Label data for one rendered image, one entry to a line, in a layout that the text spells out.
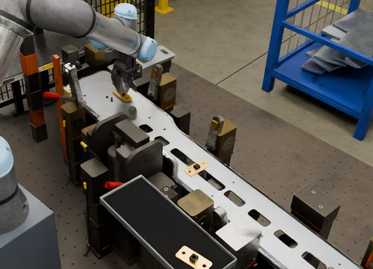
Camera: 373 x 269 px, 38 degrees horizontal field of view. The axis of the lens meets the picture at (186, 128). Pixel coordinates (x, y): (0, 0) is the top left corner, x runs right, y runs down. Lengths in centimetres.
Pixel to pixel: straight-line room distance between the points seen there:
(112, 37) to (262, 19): 344
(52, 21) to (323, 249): 96
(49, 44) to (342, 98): 208
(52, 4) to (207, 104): 131
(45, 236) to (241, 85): 266
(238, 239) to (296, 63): 268
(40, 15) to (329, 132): 260
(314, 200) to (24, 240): 84
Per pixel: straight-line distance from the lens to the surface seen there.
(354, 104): 370
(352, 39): 370
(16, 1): 144
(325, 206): 169
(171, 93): 210
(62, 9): 139
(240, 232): 145
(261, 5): 515
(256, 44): 450
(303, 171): 228
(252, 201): 168
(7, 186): 141
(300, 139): 243
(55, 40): 237
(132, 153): 153
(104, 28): 150
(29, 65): 213
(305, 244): 161
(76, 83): 187
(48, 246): 158
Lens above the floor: 220
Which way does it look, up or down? 39 degrees down
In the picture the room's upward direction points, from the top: 4 degrees clockwise
